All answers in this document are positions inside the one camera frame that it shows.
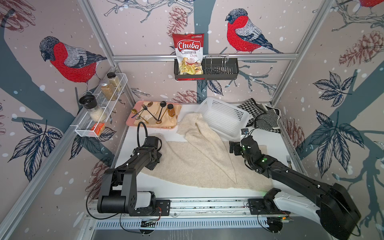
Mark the white plastic basket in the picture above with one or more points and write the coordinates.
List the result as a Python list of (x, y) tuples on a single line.
[(226, 119)]

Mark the beige knitted scarf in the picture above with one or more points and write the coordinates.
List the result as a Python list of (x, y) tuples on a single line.
[(203, 160)]

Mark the aluminium front rail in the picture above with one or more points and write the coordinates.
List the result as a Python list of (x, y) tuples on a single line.
[(237, 207)]

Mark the spice jar silver lid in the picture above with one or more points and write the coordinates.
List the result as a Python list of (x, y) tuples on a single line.
[(109, 91)]

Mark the black white patterned scarf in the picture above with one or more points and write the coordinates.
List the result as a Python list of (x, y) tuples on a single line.
[(262, 116)]

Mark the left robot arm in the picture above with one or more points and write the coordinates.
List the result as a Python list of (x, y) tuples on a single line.
[(118, 192)]

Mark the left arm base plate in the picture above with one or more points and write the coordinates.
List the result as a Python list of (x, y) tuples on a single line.
[(158, 209)]

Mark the gold spoon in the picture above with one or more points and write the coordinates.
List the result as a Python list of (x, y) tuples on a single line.
[(137, 115)]

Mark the small orange box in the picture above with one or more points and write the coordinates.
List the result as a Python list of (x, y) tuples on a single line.
[(98, 128)]

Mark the black gold fork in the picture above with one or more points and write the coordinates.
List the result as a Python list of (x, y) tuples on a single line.
[(146, 108)]

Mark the pink tray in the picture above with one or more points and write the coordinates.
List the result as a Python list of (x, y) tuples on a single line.
[(132, 118)]

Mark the small amber spice bottle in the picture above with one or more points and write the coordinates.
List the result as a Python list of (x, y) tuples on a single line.
[(171, 110)]

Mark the white wire wall shelf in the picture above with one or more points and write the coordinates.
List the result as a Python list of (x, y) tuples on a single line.
[(83, 128)]

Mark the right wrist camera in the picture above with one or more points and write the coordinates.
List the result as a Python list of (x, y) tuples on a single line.
[(244, 131)]

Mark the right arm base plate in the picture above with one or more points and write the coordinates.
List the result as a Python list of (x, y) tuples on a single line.
[(261, 206)]

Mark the red cassava chips bag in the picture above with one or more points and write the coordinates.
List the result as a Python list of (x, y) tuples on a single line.
[(189, 51)]

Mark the large jar black lid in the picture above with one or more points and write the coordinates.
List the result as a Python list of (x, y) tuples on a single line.
[(90, 103)]

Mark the beige cloth on tray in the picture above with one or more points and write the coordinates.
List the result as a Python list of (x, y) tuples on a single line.
[(165, 118)]

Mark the spice jar black lid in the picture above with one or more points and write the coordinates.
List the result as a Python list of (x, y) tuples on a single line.
[(114, 80)]

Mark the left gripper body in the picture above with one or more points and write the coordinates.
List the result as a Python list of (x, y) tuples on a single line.
[(151, 166)]

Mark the black ladle spoon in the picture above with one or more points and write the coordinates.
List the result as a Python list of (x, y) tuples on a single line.
[(163, 104)]

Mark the black wire wall basket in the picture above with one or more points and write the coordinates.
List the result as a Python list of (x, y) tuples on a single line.
[(213, 69)]

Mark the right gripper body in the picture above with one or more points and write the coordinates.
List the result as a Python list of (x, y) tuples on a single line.
[(238, 151)]

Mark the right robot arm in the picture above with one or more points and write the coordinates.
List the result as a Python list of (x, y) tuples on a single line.
[(330, 206)]

